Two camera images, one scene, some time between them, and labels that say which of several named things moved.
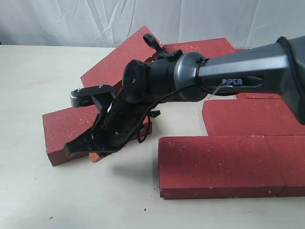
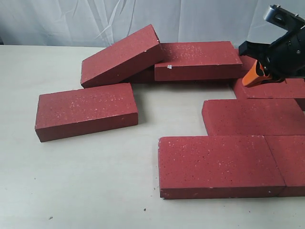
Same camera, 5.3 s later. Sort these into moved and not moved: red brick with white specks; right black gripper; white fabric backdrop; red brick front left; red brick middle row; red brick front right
Moved: right black gripper; red brick with white specks
Not moved: red brick front right; white fabric backdrop; red brick front left; red brick middle row
